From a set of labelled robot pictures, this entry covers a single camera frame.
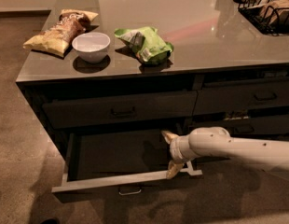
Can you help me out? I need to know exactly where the yellow brown chip bag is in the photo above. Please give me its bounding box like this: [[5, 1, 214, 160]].
[[23, 9, 98, 58]]

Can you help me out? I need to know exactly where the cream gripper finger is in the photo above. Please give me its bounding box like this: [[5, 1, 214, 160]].
[[166, 161, 184, 179], [161, 130, 177, 144]]

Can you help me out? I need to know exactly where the dark drawer cabinet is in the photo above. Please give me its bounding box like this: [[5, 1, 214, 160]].
[[16, 0, 289, 150]]

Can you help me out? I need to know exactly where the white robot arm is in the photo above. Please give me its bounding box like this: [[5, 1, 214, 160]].
[[161, 127, 289, 181]]

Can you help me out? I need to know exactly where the white bowl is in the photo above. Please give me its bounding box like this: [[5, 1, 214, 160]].
[[72, 32, 110, 63]]

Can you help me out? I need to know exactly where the green snack bag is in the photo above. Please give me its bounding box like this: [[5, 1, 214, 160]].
[[114, 26, 173, 65]]

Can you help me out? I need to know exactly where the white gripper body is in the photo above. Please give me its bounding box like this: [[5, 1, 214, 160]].
[[170, 135, 199, 163]]

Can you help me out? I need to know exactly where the drawer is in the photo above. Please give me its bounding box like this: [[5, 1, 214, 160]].
[[52, 130, 202, 203], [188, 115, 289, 135], [193, 80, 289, 115], [43, 91, 197, 129]]

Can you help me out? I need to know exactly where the black wire basket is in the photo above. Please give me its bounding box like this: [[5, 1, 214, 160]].
[[238, 0, 289, 35]]

